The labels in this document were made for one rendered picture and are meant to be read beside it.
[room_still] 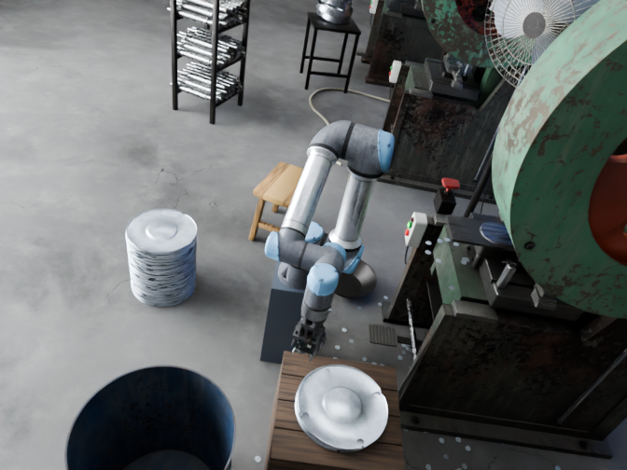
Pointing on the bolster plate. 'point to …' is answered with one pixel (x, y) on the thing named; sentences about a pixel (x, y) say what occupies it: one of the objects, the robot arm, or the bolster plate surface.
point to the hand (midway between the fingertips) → (305, 351)
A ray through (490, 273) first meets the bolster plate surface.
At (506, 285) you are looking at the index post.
